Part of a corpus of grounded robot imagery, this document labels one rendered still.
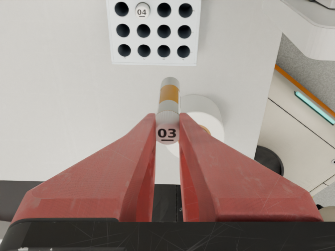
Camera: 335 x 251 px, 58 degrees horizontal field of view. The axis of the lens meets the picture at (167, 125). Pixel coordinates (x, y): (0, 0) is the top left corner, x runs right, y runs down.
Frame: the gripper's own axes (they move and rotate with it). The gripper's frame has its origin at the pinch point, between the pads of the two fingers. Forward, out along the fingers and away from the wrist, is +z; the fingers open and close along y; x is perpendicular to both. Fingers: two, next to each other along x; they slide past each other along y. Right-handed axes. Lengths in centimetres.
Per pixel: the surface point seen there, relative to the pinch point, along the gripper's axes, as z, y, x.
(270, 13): 12.6, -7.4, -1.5
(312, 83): 95, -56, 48
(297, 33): 7.1, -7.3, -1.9
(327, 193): 93, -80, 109
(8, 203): 32, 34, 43
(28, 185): 38, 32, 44
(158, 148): 21.3, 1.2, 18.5
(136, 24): 18.1, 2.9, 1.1
